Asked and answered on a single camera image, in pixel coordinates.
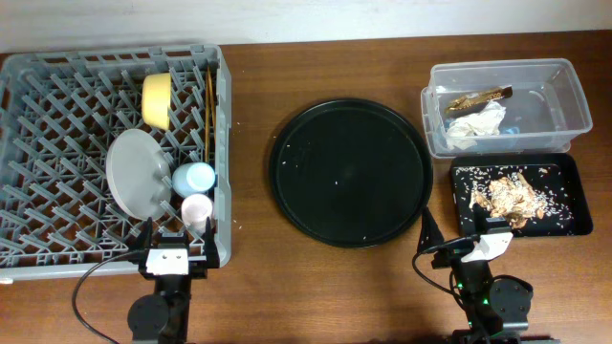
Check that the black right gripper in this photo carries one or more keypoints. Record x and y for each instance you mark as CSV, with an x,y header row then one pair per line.
x,y
429,237

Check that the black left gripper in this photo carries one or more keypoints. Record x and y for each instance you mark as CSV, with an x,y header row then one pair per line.
x,y
199,268

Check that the pink plastic cup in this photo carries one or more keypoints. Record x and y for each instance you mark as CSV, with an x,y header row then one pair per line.
x,y
196,210

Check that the food scraps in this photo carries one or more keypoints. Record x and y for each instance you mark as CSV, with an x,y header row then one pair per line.
x,y
511,198

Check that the blue plastic cup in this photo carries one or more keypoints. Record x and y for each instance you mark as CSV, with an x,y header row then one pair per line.
x,y
192,178

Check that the grey round plate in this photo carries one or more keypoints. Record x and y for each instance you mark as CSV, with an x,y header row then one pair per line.
x,y
135,169

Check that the white napkin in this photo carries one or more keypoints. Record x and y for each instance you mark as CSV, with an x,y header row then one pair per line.
x,y
482,124

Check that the gold snack wrapper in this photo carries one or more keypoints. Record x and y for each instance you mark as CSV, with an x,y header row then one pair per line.
x,y
476,101

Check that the yellow bowl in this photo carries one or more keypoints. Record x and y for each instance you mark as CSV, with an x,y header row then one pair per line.
x,y
156,100

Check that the wooden chopstick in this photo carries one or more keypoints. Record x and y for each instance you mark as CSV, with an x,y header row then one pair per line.
x,y
212,104
207,116

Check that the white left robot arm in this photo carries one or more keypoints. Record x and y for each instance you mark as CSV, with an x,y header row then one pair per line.
x,y
162,316

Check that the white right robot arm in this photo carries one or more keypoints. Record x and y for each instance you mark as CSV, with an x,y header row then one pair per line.
x,y
496,307

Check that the grey dishwasher rack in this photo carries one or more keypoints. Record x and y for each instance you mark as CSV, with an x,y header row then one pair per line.
x,y
60,113

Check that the black rectangular tray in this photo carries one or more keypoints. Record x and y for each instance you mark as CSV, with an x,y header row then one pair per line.
x,y
553,174

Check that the round black tray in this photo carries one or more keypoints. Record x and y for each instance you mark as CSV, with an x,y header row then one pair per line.
x,y
350,172

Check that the clear plastic bin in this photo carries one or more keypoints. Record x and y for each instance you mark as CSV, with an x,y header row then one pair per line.
x,y
545,106

